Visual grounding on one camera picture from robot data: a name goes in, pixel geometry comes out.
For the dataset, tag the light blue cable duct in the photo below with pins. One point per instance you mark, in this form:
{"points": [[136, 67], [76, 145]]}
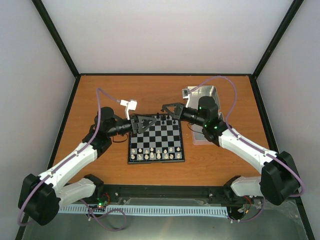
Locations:
{"points": [[161, 211]]}

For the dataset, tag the black left frame post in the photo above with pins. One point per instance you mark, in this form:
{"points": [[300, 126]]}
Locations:
{"points": [[47, 20]]}

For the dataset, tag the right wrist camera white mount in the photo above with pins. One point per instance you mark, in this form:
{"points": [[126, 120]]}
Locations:
{"points": [[188, 97]]}

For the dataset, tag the black frame post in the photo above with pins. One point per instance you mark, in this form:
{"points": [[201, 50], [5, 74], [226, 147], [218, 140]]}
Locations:
{"points": [[47, 20], [283, 26]]}

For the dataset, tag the gold metal tin lid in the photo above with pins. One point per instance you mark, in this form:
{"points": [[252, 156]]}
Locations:
{"points": [[206, 90]]}

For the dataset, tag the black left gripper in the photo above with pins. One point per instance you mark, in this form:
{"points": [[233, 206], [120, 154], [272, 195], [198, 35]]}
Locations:
{"points": [[139, 129]]}

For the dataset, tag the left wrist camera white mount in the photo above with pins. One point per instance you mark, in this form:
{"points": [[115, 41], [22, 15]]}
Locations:
{"points": [[130, 105]]}

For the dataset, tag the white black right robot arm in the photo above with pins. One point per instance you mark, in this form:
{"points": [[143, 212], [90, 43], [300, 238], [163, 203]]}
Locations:
{"points": [[277, 180]]}

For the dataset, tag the pink metal tin base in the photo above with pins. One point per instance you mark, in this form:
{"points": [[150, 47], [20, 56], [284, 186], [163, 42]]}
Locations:
{"points": [[198, 137]]}

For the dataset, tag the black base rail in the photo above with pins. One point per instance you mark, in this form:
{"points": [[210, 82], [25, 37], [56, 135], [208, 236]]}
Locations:
{"points": [[116, 191]]}

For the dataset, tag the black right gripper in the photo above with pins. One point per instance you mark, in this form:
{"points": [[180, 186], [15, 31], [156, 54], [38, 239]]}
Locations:
{"points": [[178, 113]]}

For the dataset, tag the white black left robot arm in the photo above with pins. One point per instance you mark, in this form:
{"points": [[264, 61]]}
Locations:
{"points": [[43, 195]]}

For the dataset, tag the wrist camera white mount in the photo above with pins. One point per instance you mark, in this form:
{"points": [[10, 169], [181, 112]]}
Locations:
{"points": [[188, 97], [130, 105]]}

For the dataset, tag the black white chessboard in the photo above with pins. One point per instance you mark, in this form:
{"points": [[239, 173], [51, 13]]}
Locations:
{"points": [[158, 136]]}

